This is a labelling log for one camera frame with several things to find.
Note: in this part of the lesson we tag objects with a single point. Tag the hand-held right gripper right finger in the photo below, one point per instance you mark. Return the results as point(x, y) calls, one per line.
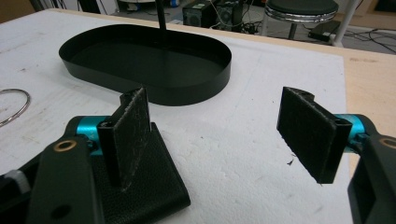
point(311, 140)

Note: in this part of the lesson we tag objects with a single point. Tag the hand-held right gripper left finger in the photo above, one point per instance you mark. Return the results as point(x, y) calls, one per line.
point(130, 140)

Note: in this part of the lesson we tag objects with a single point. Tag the black leather wallet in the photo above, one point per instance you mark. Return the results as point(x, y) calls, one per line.
point(158, 189)

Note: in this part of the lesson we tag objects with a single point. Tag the black oval tray with hanger stand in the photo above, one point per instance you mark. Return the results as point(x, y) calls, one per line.
point(140, 62)

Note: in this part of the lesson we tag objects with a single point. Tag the white foam mat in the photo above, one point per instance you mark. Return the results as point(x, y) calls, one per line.
point(233, 155)

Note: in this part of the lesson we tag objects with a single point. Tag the black box on floor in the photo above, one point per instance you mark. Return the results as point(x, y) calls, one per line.
point(323, 31)

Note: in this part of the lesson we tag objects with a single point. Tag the white table leg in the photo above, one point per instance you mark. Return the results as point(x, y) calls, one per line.
point(344, 21)

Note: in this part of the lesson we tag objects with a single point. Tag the black round stool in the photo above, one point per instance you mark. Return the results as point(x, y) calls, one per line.
point(300, 7)

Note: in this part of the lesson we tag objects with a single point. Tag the black computer tower green label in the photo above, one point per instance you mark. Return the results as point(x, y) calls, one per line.
point(197, 15)

